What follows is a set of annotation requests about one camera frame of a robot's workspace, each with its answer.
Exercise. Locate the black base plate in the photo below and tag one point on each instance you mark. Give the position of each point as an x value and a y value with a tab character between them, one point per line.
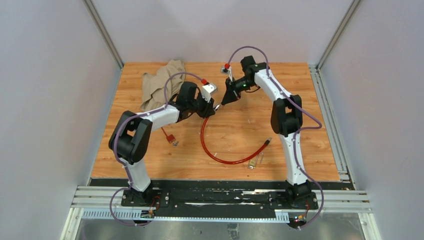
212	199

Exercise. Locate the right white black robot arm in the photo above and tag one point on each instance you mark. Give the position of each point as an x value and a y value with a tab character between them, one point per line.
286	120

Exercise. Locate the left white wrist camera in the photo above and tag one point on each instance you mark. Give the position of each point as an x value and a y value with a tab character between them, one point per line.
207	90

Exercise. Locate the beige cloth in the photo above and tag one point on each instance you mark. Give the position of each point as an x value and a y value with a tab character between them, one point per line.
155	88

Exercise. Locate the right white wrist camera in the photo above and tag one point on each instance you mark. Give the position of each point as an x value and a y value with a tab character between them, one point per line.
227	70

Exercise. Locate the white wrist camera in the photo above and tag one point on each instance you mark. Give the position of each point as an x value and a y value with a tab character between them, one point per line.
227	70
207	90

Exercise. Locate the red cable lock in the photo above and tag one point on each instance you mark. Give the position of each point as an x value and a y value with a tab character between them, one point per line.
232	139

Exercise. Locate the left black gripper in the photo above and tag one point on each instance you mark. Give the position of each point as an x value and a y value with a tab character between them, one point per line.
208	108

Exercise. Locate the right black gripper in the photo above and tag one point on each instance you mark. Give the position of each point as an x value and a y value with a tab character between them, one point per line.
232	94

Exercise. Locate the brass padlock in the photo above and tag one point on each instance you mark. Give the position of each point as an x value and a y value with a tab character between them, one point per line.
253	162

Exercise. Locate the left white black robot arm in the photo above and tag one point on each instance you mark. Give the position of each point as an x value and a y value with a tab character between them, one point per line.
130	138

